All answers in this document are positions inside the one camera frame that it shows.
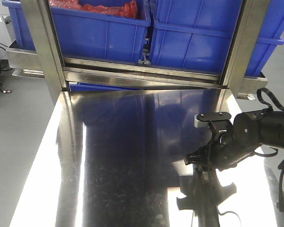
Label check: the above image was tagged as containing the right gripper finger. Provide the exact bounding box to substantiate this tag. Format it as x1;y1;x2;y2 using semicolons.
184;145;213;170

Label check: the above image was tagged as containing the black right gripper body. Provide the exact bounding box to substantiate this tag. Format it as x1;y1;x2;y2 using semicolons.
209;112;260;171

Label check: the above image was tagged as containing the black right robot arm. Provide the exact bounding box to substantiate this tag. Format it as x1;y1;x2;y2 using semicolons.
184;109;284;171

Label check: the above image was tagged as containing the right blue plastic crate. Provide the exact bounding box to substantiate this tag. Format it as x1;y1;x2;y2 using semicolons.
150;0;284;77

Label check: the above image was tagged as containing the blue plastic crate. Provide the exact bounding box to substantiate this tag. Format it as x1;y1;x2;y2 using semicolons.
1;0;152;64
150;0;284;77

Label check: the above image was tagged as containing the red plastic bag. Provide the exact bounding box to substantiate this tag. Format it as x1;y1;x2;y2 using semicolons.
48;0;139;19

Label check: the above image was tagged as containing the left blue plastic crate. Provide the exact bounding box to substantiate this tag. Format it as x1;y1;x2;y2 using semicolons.
1;0;152;64

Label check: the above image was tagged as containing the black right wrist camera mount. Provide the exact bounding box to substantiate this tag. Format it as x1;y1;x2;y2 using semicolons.
194;112;231;128

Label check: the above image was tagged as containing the stainless steel rack frame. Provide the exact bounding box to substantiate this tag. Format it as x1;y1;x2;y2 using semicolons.
8;0;270;101

